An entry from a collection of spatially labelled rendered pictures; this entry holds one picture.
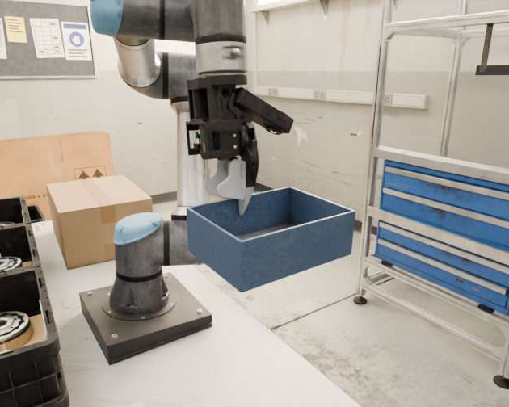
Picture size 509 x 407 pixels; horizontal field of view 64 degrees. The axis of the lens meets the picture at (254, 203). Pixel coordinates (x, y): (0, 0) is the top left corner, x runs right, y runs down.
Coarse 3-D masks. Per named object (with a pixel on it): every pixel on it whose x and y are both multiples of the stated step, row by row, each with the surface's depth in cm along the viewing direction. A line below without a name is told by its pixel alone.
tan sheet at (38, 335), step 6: (30, 318) 86; (36, 318) 86; (42, 318) 86; (36, 324) 84; (42, 324) 84; (36, 330) 82; (42, 330) 82; (36, 336) 80; (42, 336) 80; (30, 342) 79
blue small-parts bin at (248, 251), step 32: (288, 192) 71; (192, 224) 59; (224, 224) 65; (256, 224) 69; (288, 224) 72; (320, 224) 56; (352, 224) 60; (224, 256) 53; (256, 256) 51; (288, 256) 54; (320, 256) 58
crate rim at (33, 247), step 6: (0, 228) 108; (6, 228) 108; (12, 228) 109; (18, 228) 109; (30, 228) 108; (30, 234) 108; (30, 240) 101; (30, 246) 97; (36, 246) 97; (36, 252) 94; (36, 258) 91; (36, 264) 88; (12, 270) 86; (18, 270) 86
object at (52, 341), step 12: (0, 276) 83; (12, 276) 84; (36, 276) 83; (48, 300) 74; (48, 312) 71; (48, 324) 67; (48, 336) 64; (24, 348) 61; (36, 348) 62; (48, 348) 63; (60, 348) 65; (0, 360) 59; (12, 360) 60; (24, 360) 61; (36, 360) 62; (0, 372) 60
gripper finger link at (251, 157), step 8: (248, 136) 61; (248, 144) 61; (256, 144) 60; (248, 152) 60; (256, 152) 61; (248, 160) 61; (256, 160) 61; (248, 168) 61; (256, 168) 61; (248, 176) 62; (256, 176) 62; (248, 184) 62
